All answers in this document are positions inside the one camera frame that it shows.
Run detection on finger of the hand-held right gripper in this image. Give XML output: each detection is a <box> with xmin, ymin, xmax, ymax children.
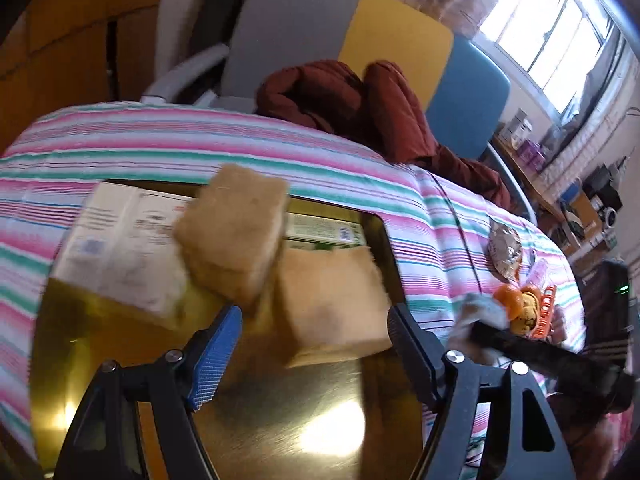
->
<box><xmin>467</xmin><ymin>320</ymin><xmax>636</xmax><ymax>413</ymax></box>

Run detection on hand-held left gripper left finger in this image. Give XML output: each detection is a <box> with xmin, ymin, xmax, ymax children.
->
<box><xmin>52</xmin><ymin>304</ymin><xmax>244</xmax><ymax>480</ymax></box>

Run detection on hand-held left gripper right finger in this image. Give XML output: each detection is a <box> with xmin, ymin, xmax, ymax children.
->
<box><xmin>386</xmin><ymin>304</ymin><xmax>578</xmax><ymax>480</ymax></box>

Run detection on orange plastic basket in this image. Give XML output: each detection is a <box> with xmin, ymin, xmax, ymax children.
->
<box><xmin>520</xmin><ymin>284</ymin><xmax>558</xmax><ymax>343</ymax></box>

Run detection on grey cloth rag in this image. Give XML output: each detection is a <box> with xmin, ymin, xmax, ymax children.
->
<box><xmin>447</xmin><ymin>292</ymin><xmax>508</xmax><ymax>361</ymax></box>

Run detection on gold metal tin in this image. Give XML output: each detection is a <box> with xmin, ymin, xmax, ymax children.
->
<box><xmin>30</xmin><ymin>177</ymin><xmax>426</xmax><ymax>480</ymax></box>

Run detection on brown sponge block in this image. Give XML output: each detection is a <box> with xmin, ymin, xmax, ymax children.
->
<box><xmin>172</xmin><ymin>162</ymin><xmax>292</xmax><ymax>308</ymax></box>
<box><xmin>274</xmin><ymin>245</ymin><xmax>393</xmax><ymax>368</ymax></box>

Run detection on green cardboard box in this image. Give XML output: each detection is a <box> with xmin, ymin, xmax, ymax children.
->
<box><xmin>285</xmin><ymin>212</ymin><xmax>371</xmax><ymax>253</ymax></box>

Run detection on white cardboard box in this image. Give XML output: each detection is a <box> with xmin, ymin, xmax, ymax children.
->
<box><xmin>52</xmin><ymin>181</ymin><xmax>193</xmax><ymax>331</ymax></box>

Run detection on striped cloth desktop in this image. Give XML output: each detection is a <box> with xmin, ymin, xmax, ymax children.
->
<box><xmin>0</xmin><ymin>101</ymin><xmax>588</xmax><ymax>463</ymax></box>

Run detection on orange tangerine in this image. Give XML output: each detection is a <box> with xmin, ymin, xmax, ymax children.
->
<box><xmin>492</xmin><ymin>284</ymin><xmax>523</xmax><ymax>321</ymax></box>

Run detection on foil snack packet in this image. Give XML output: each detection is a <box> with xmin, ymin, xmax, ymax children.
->
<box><xmin>487</xmin><ymin>217</ymin><xmax>523</xmax><ymax>281</ymax></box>

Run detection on blue water jug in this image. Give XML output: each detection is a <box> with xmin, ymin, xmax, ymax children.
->
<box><xmin>560</xmin><ymin>180</ymin><xmax>583</xmax><ymax>211</ymax></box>

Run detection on wooden shelf desk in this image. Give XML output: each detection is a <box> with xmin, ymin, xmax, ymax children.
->
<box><xmin>490</xmin><ymin>132</ymin><xmax>621</xmax><ymax>261</ymax></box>

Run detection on white carton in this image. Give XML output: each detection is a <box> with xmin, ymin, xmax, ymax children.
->
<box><xmin>500</xmin><ymin>109</ymin><xmax>533</xmax><ymax>148</ymax></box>

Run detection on red-brown padded jacket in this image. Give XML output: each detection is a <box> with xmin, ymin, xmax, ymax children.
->
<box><xmin>255</xmin><ymin>59</ymin><xmax>513</xmax><ymax>211</ymax></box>

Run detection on window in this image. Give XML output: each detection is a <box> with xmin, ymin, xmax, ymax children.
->
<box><xmin>477</xmin><ymin>0</ymin><xmax>618</xmax><ymax>116</ymax></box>

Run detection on grey yellow blue chair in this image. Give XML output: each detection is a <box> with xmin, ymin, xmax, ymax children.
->
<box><xmin>142</xmin><ymin>0</ymin><xmax>511</xmax><ymax>163</ymax></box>

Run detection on black rolled mat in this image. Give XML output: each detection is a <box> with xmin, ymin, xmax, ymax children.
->
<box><xmin>192</xmin><ymin>0</ymin><xmax>266</xmax><ymax>56</ymax></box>

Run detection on wooden cabinet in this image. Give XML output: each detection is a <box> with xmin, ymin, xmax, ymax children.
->
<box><xmin>0</xmin><ymin>0</ymin><xmax>168</xmax><ymax>133</ymax></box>

